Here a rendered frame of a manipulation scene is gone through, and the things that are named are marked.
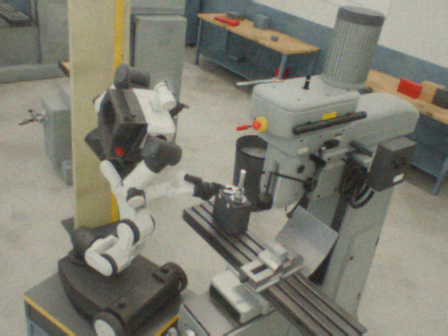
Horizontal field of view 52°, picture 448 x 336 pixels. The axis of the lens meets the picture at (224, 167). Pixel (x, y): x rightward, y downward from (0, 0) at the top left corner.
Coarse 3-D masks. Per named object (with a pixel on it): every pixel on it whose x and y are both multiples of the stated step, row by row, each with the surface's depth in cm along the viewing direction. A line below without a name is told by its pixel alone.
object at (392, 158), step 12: (384, 144) 195; (396, 144) 197; (408, 144) 199; (384, 156) 195; (396, 156) 195; (408, 156) 202; (372, 168) 201; (384, 168) 196; (396, 168) 198; (372, 180) 202; (384, 180) 198; (396, 180) 206
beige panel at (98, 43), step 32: (96, 0) 296; (128, 0) 310; (96, 32) 306; (128, 32) 321; (96, 64) 317; (128, 64) 333; (96, 160) 354; (96, 192) 369; (64, 224) 384; (96, 224) 385
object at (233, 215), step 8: (224, 192) 260; (232, 192) 260; (216, 200) 266; (224, 200) 257; (232, 200) 253; (216, 208) 268; (224, 208) 258; (232, 208) 250; (240, 208) 251; (248, 208) 254; (216, 216) 269; (224, 216) 260; (232, 216) 251; (240, 216) 254; (248, 216) 257; (224, 224) 261; (232, 224) 254; (240, 224) 257; (232, 232) 258; (240, 232) 261
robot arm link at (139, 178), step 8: (136, 168) 200; (144, 168) 197; (128, 176) 203; (136, 176) 199; (144, 176) 198; (152, 176) 199; (128, 184) 201; (136, 184) 200; (144, 184) 201; (128, 192) 202; (136, 192) 202; (128, 200) 204; (136, 200) 205
